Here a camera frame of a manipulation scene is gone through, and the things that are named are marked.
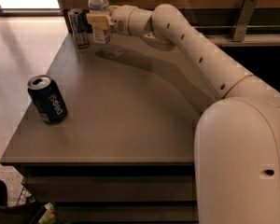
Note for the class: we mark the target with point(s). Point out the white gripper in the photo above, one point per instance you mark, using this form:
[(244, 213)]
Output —
[(118, 19)]

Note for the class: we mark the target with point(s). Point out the clear plastic water bottle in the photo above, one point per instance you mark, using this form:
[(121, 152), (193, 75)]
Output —
[(100, 37)]

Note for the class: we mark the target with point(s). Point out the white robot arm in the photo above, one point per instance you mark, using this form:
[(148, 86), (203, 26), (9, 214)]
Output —
[(237, 139)]

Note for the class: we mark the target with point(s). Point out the silver redbull can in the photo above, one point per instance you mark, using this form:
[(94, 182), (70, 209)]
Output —
[(78, 27)]

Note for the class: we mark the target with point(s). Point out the blue pepsi can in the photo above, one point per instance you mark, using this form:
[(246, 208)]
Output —
[(47, 98)]

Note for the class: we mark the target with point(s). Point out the dark drawer cabinet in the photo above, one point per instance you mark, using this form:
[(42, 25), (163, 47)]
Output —
[(124, 152)]

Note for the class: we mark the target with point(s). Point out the green packet on floor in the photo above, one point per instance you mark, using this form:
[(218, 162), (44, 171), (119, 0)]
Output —
[(48, 217)]

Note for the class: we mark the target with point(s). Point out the black bag on floor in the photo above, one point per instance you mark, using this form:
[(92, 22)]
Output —
[(28, 213)]

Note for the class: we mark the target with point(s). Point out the right metal wall bracket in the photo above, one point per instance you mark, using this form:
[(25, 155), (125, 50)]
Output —
[(239, 29)]

